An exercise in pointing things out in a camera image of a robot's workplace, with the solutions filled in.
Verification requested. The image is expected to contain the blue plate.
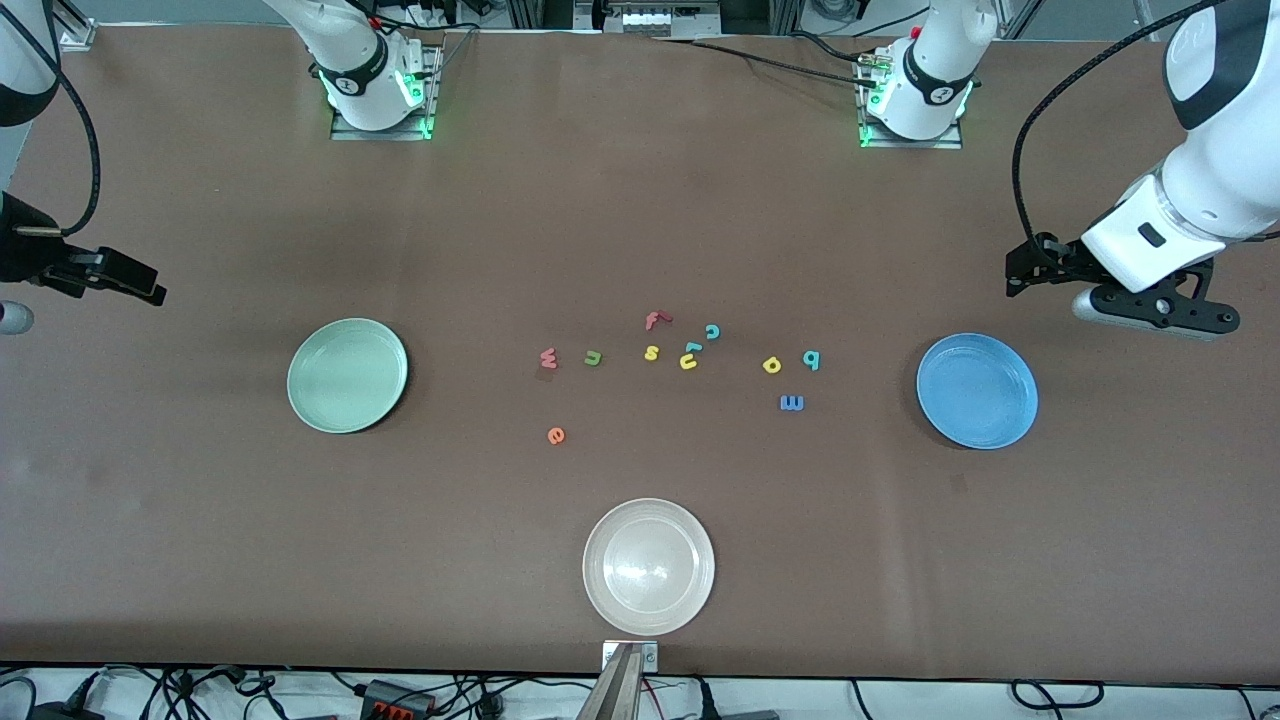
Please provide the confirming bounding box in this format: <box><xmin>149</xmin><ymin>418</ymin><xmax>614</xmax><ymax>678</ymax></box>
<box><xmin>916</xmin><ymin>333</ymin><xmax>1039</xmax><ymax>451</ymax></box>

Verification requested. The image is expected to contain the green plate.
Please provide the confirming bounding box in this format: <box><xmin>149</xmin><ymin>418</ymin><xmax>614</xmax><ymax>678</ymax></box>
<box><xmin>287</xmin><ymin>318</ymin><xmax>409</xmax><ymax>435</ymax></box>

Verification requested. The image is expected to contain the beige plate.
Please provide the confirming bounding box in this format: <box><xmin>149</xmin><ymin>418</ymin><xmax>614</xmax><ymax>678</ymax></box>
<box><xmin>582</xmin><ymin>498</ymin><xmax>717</xmax><ymax>637</ymax></box>

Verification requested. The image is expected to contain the black red power strip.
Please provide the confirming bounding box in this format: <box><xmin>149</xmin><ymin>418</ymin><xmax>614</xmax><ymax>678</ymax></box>
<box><xmin>358</xmin><ymin>679</ymin><xmax>437</xmax><ymax>717</ymax></box>

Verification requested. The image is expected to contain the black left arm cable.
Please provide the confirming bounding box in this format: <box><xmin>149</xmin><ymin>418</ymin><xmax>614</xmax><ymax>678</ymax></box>
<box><xmin>1012</xmin><ymin>0</ymin><xmax>1201</xmax><ymax>251</ymax></box>

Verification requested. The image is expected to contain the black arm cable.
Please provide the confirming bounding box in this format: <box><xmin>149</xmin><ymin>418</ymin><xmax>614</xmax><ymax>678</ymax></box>
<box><xmin>1012</xmin><ymin>0</ymin><xmax>1201</xmax><ymax>251</ymax></box>
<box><xmin>18</xmin><ymin>0</ymin><xmax>102</xmax><ymax>239</ymax></box>

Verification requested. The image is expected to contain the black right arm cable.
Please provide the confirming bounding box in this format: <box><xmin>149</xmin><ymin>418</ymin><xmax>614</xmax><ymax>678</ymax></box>
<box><xmin>18</xmin><ymin>0</ymin><xmax>102</xmax><ymax>239</ymax></box>

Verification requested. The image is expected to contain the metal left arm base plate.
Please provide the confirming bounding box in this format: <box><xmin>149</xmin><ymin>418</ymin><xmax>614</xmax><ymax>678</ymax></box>
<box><xmin>857</xmin><ymin>50</ymin><xmax>964</xmax><ymax>151</ymax></box>

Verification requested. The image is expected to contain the aluminium corner bracket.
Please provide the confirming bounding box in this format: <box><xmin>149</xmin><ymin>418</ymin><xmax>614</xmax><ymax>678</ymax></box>
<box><xmin>45</xmin><ymin>0</ymin><xmax>98</xmax><ymax>51</ymax></box>

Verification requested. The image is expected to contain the short black table cable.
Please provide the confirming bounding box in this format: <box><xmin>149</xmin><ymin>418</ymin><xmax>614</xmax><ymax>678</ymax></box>
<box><xmin>790</xmin><ymin>30</ymin><xmax>886</xmax><ymax>66</ymax></box>

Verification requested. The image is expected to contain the long black table cable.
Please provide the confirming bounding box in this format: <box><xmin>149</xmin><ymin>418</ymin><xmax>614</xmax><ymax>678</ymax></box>
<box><xmin>650</xmin><ymin>36</ymin><xmax>883</xmax><ymax>89</ymax></box>

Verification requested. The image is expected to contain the black looped floor cable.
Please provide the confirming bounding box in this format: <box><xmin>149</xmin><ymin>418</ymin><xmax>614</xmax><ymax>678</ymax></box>
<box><xmin>1010</xmin><ymin>679</ymin><xmax>1106</xmax><ymax>712</ymax></box>

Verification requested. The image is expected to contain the grey metal frame device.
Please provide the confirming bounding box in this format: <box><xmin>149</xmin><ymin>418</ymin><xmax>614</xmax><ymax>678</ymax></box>
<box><xmin>598</xmin><ymin>0</ymin><xmax>723</xmax><ymax>39</ymax></box>

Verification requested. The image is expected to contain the metal camera mount pole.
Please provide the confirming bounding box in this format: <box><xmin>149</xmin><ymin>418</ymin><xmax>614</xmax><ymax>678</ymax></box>
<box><xmin>576</xmin><ymin>640</ymin><xmax>661</xmax><ymax>720</ymax></box>

